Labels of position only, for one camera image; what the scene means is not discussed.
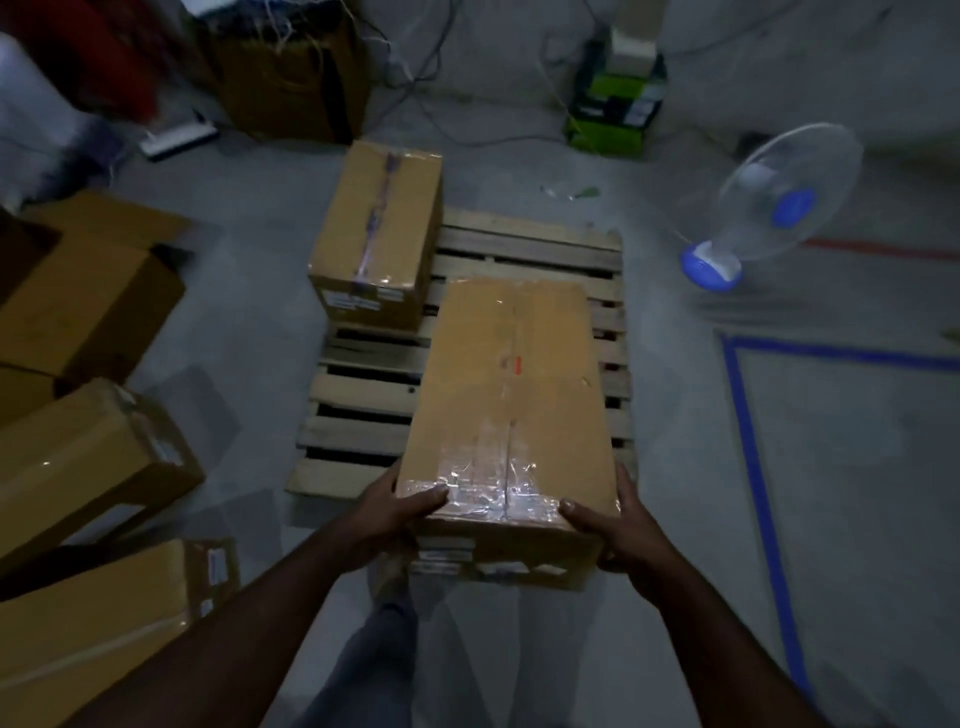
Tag white and blue fan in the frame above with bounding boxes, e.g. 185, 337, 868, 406
679, 123, 865, 294

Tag green and white box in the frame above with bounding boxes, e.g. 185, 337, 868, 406
564, 24, 670, 160

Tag red bundle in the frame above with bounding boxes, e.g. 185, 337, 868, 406
0, 0, 219, 121

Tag open cardboard box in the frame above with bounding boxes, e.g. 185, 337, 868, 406
0, 189, 198, 385

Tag small taped cardboard box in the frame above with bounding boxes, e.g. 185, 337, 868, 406
307, 139, 445, 336

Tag large flat cardboard box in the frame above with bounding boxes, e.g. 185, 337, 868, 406
0, 537, 243, 728

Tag person's left hand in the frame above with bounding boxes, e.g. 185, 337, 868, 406
324, 459, 451, 577

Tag long taped cardboard box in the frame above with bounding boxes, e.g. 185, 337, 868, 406
393, 276, 625, 594

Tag grey cables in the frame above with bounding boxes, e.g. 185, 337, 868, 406
360, 0, 601, 151

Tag person's left forearm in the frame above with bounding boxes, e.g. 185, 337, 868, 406
63, 525, 360, 728

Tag wooden pallet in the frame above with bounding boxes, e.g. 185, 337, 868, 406
283, 207, 639, 502

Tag red floor tape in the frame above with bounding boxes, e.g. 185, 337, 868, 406
806, 237, 960, 264

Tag cardboard box with white label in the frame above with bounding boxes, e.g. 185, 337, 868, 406
0, 378, 207, 575

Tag white plastic wrapped bundle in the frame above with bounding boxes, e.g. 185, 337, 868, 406
0, 30, 125, 215

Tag person's leg in jeans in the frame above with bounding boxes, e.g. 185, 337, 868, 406
288, 577, 451, 728

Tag person's right forearm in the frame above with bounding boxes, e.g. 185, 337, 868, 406
628, 553, 830, 728

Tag dark brown cardboard box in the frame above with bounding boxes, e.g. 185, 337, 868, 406
201, 15, 373, 145

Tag white power strip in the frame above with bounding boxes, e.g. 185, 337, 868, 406
139, 120, 220, 162

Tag blue floor tape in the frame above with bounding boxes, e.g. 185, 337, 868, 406
721, 334, 960, 699

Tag person's right hand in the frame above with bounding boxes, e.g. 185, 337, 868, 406
559, 462, 680, 603

